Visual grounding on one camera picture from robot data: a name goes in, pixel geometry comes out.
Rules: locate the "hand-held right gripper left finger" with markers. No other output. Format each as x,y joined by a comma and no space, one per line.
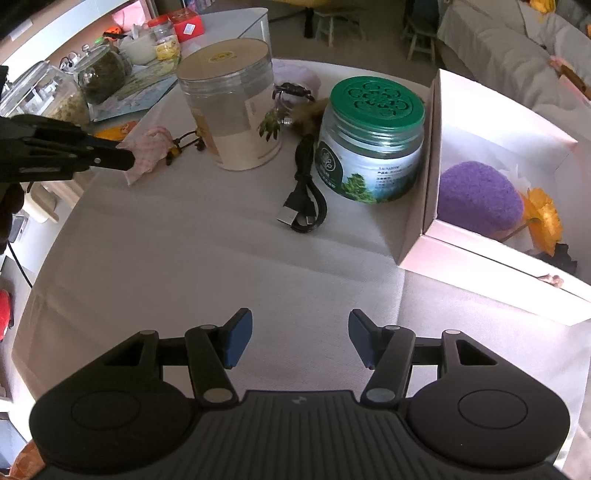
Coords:
238,339

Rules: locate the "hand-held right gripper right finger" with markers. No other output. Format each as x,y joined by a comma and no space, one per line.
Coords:
362,339

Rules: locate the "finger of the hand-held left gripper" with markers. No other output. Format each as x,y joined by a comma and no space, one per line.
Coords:
55,129
106,159

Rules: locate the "pink checkered cloth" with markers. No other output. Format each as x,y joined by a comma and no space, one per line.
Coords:
147,152

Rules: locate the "white box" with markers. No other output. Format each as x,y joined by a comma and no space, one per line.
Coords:
485,286
41,205

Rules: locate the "purple and pink sponge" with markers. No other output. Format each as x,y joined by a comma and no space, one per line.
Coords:
480,194

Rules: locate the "dark cloth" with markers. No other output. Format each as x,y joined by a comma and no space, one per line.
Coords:
565,261

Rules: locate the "orange artificial flower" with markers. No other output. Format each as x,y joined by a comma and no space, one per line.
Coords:
545,217

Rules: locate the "glass jar of pale contents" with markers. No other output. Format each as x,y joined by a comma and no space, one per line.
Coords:
60,101

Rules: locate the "orange packet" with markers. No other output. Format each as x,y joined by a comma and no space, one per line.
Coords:
115,131

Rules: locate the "glass jar of dark tea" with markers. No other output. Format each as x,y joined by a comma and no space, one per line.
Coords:
101,78

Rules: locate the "light blue printed tray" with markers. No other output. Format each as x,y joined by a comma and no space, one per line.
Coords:
138,92

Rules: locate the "orange pumpkin toy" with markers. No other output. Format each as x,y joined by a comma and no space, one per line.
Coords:
115,32

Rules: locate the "red lid jar yellow contents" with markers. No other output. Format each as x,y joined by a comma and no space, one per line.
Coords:
166,44

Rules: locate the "pink bag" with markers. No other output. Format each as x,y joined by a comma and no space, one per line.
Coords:
134,11

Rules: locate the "clear plastic jar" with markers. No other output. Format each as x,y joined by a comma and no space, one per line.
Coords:
231,92

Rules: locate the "red object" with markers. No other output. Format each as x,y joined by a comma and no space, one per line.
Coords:
4,314

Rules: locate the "red box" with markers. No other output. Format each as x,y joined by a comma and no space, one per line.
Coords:
187,23

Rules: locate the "green lid jar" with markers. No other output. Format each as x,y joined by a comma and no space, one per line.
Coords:
369,152

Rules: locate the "lavender cloth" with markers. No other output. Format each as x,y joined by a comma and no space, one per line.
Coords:
295,71

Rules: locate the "small wooden stool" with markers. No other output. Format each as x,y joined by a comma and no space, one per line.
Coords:
420,30
325,21

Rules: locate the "grey sofa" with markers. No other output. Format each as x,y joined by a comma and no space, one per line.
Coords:
498,46

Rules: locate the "pink and brown toy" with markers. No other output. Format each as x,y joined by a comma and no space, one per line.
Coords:
570,74

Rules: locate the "yellow plush toy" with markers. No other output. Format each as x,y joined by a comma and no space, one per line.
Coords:
545,4

